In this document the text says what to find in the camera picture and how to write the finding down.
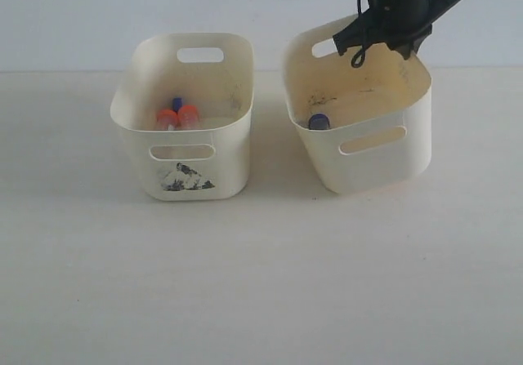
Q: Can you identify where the orange-capped clear tube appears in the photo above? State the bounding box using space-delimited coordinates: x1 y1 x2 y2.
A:
156 109 180 131
177 105 201 130

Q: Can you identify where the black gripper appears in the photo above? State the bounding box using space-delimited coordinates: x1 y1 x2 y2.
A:
333 0 462 60

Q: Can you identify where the cream plastic bin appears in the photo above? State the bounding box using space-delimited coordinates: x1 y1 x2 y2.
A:
282 16 432 194
110 33 254 202

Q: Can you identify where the blue-capped clear tube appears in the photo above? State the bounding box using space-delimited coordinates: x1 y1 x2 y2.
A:
307 113 331 131
172 97 183 112

